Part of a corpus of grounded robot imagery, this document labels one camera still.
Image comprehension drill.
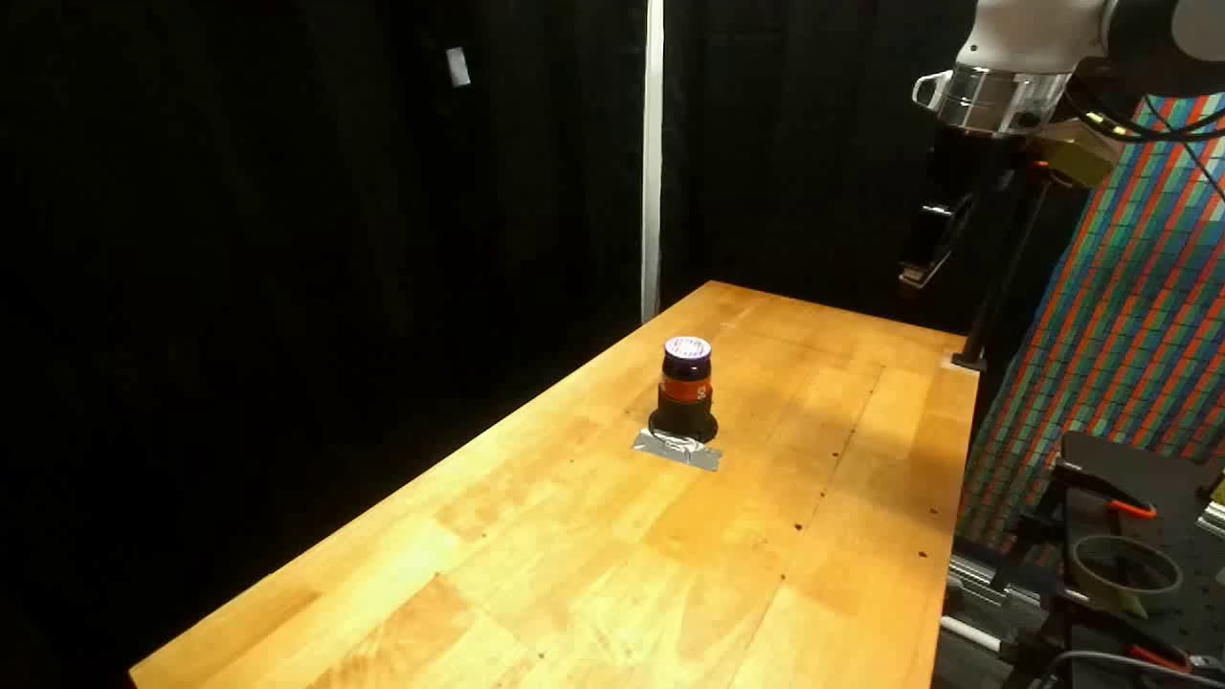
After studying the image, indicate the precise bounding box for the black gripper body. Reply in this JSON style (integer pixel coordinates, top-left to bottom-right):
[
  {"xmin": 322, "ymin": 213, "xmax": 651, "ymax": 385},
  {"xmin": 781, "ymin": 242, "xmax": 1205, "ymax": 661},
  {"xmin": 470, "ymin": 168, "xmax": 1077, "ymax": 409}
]
[{"xmin": 921, "ymin": 127, "xmax": 1027, "ymax": 236}]

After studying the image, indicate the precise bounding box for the dark upturned cup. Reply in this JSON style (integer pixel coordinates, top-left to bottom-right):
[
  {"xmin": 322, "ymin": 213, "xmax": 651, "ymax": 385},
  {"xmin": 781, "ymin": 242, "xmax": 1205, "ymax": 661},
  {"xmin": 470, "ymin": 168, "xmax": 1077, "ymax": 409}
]
[{"xmin": 647, "ymin": 334, "xmax": 722, "ymax": 448}]

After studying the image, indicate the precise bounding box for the colourful checkered cloth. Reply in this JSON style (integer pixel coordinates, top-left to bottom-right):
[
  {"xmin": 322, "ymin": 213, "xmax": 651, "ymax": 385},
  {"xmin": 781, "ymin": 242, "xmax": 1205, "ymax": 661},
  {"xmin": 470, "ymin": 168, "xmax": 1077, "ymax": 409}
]
[{"xmin": 957, "ymin": 93, "xmax": 1225, "ymax": 556}]

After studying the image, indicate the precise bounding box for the white vertical pole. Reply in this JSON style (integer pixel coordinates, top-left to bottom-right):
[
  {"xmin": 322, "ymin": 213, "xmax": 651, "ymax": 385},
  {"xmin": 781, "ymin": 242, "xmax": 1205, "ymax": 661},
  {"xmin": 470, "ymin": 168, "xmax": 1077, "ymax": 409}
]
[{"xmin": 634, "ymin": 0, "xmax": 669, "ymax": 324}]

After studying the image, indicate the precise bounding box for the grey tape patch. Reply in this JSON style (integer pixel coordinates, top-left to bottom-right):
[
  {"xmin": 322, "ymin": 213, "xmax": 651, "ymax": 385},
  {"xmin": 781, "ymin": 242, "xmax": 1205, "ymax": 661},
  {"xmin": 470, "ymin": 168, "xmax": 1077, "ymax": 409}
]
[{"xmin": 633, "ymin": 426, "xmax": 726, "ymax": 476}]

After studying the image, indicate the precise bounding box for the black perforated board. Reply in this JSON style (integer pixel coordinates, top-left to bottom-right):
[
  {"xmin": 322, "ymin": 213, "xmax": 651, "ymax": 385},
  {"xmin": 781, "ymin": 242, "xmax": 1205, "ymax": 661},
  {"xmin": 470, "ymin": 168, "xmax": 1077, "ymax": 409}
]
[{"xmin": 1041, "ymin": 427, "xmax": 1225, "ymax": 668}]

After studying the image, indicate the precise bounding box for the grey tape roll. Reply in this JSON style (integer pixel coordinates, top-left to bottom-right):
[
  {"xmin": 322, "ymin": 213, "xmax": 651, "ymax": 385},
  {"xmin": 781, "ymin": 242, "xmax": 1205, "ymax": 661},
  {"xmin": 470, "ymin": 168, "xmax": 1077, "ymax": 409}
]
[{"xmin": 1066, "ymin": 527, "xmax": 1188, "ymax": 620}]

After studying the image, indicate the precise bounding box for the gold wrist camera block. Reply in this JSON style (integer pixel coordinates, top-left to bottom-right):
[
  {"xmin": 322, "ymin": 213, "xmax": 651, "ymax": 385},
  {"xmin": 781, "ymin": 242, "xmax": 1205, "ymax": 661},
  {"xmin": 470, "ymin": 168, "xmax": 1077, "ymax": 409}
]
[{"xmin": 1017, "ymin": 116, "xmax": 1131, "ymax": 190}]

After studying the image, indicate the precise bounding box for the orange handled clamp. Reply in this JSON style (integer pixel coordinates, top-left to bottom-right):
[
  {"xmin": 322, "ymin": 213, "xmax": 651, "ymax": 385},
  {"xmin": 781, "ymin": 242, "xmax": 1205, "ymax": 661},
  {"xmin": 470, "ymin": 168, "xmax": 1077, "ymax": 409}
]
[{"xmin": 1104, "ymin": 492, "xmax": 1163, "ymax": 527}]

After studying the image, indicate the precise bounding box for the aluminium rail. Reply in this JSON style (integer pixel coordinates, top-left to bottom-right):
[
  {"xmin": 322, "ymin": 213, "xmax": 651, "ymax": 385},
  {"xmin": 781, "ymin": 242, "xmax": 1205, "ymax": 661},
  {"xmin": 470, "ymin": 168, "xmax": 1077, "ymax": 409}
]
[{"xmin": 937, "ymin": 543, "xmax": 1066, "ymax": 660}]

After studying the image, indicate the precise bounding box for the black cable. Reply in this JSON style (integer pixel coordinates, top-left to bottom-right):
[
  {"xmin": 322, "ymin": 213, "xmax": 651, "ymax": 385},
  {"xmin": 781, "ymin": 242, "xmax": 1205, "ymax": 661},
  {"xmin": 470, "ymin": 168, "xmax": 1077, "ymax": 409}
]
[{"xmin": 1013, "ymin": 643, "xmax": 1225, "ymax": 689}]

